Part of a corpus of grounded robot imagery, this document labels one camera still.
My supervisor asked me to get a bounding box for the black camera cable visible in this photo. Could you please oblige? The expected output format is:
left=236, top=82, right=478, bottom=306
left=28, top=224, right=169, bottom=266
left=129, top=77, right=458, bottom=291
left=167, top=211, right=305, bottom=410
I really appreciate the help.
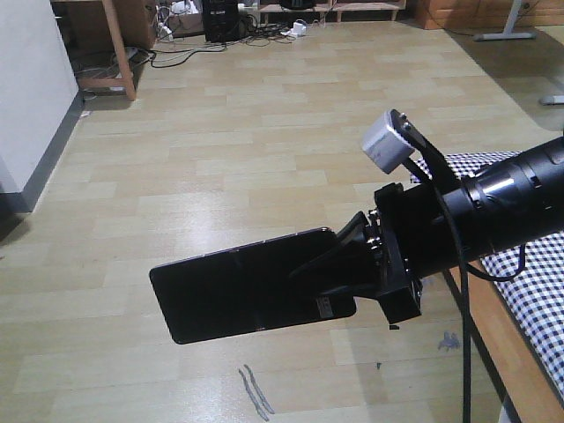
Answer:
left=404, top=158, right=528, bottom=423

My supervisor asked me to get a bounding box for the black smartphone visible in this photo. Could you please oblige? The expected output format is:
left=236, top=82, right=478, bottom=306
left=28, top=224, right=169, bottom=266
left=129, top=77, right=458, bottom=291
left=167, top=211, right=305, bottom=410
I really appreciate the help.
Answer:
left=149, top=227, right=356, bottom=345

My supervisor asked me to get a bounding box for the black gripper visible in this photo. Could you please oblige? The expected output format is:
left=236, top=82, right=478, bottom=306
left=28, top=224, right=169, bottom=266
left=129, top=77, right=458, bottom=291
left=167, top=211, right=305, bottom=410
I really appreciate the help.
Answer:
left=290, top=183, right=458, bottom=324

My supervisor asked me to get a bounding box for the light wooden table frame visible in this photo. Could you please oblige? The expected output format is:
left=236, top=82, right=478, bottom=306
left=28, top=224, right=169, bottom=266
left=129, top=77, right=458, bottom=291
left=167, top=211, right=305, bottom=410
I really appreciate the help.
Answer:
left=62, top=0, right=157, bottom=100

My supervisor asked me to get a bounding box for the white power strip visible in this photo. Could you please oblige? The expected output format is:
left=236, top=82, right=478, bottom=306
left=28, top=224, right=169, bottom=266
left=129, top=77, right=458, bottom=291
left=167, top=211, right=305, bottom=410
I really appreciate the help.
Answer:
left=280, top=19, right=308, bottom=38

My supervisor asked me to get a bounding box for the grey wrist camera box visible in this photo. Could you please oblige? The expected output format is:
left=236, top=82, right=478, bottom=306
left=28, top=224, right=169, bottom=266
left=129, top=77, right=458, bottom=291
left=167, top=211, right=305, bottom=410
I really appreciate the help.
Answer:
left=361, top=109, right=415, bottom=174

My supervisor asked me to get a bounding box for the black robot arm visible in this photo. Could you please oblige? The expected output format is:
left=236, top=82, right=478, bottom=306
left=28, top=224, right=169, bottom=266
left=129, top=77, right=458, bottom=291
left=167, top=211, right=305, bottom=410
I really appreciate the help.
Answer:
left=290, top=138, right=563, bottom=323

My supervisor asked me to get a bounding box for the black computer tower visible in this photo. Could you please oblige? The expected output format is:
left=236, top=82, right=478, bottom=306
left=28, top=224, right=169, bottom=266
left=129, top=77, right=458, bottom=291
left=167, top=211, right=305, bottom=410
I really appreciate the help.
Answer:
left=202, top=0, right=241, bottom=43

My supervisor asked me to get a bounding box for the white desk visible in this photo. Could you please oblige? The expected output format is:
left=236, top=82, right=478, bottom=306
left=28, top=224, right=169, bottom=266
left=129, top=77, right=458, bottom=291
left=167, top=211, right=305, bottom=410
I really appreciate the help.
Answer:
left=473, top=0, right=564, bottom=106

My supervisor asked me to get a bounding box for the wooden bed frame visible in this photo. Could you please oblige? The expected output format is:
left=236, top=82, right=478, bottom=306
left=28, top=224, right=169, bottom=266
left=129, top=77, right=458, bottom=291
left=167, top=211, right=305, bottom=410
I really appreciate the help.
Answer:
left=468, top=274, right=563, bottom=422

